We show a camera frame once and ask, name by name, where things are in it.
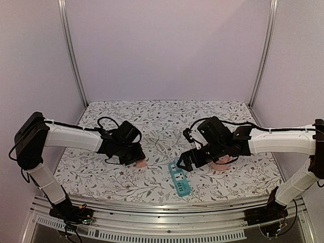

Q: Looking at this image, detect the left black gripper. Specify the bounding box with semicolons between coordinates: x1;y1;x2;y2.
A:
116;142;145;166

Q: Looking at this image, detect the small pink charger plug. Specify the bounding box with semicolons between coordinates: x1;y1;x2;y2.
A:
136;159;146;169

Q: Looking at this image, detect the teal power strip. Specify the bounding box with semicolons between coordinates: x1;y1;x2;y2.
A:
168;162;190;197

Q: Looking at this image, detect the pink cube socket adapter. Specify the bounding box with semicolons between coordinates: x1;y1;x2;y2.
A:
215;155;233;164

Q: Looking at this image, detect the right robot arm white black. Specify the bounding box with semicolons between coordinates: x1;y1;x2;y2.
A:
177;116;323;221

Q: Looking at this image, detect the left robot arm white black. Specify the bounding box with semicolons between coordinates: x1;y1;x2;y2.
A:
8;112;145;220

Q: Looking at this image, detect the pink round power strip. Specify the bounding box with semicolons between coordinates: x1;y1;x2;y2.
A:
209;162;230;172

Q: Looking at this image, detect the floral table mat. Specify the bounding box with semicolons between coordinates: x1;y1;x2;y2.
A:
54;101;282;204

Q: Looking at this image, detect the white bundled power cord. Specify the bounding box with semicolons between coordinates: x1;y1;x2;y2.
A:
144;129;182;163

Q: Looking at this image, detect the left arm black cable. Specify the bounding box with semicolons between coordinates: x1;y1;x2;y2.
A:
97;116;122;132

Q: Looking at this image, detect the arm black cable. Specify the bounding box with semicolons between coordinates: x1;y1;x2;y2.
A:
189;117;317;134
97;116;122;132

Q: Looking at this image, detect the aluminium front rail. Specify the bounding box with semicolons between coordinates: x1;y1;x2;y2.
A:
25;194;308;241

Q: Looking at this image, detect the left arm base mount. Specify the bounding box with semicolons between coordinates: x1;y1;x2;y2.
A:
49;195;94;225

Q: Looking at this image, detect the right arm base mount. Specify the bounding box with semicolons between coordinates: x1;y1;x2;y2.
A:
244;186;288;238

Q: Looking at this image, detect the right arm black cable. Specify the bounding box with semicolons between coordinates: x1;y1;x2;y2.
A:
189;117;317;134

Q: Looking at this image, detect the left aluminium frame post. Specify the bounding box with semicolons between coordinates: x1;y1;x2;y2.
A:
58;0;89;108

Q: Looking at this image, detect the aluminium frame post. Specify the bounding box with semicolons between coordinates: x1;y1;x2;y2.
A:
248;0;278;109
58;0;89;108

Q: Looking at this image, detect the right aluminium frame post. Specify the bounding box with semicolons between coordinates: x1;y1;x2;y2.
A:
248;0;278;109

